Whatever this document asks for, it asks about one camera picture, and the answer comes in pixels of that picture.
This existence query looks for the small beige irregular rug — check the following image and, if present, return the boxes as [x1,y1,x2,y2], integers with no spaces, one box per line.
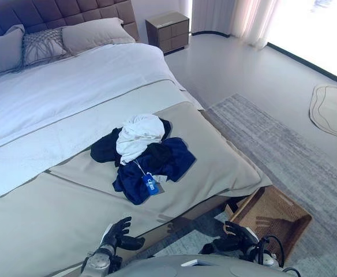
[309,83,337,141]

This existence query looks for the plain beige pillow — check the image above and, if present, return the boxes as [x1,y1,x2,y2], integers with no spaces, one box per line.
[61,17,136,57]

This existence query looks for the beige bed runner blanket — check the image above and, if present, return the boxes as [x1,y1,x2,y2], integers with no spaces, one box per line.
[0,101,273,277]

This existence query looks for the brown wooden nightstand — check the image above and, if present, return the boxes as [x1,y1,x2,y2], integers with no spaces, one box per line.
[145,10,190,55]

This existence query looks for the navy blue garment with tag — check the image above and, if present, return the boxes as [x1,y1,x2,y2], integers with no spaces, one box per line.
[112,137,197,206]

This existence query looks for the white sheer curtain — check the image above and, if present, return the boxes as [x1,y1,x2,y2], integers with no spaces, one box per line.
[191,0,279,50]

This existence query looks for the large bed with white duvet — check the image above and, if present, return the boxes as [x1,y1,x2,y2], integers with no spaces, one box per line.
[0,42,273,277]

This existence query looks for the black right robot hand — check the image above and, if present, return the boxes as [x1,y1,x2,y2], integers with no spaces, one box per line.
[200,220,260,255]

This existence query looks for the brown tufted headboard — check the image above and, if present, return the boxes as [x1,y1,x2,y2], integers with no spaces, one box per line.
[0,0,141,44]

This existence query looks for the black garment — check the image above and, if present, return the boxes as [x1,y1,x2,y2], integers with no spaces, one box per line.
[90,118,173,168]

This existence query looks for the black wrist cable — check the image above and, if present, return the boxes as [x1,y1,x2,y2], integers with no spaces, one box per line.
[254,235,302,274]

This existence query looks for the grey patterned decorative cushion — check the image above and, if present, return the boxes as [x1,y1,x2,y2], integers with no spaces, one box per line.
[17,27,71,70]

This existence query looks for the white garment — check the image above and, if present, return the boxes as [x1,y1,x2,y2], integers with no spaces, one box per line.
[115,113,166,166]

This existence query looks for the grey striped area rug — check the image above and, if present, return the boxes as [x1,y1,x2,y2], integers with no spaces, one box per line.
[205,92,337,277]

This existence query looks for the grey robot torso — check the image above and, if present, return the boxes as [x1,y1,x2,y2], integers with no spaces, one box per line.
[110,253,290,277]

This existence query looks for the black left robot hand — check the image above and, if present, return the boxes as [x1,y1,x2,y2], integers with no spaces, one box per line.
[100,216,146,251]

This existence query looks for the brown wicker laundry basket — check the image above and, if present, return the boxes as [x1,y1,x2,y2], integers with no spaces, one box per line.
[224,185,313,268]

